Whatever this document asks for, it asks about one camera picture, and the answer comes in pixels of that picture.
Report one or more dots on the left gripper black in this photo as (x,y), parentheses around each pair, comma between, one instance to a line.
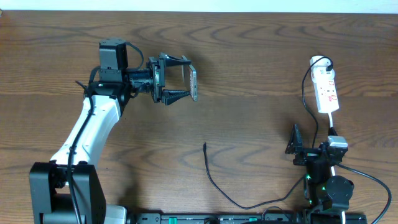
(158,82)

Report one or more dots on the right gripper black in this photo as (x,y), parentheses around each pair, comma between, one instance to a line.
(295,147)

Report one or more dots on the Galaxy smartphone with reflective screen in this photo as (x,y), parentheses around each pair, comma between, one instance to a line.
(189,76)

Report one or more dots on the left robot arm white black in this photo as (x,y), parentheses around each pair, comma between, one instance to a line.
(67,189)

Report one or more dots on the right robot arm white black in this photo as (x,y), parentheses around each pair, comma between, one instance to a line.
(328,193)

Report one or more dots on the white power strip red switches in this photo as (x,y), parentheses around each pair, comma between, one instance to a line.
(322,75)

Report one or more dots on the black base rail with green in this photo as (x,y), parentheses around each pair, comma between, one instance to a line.
(156,218)

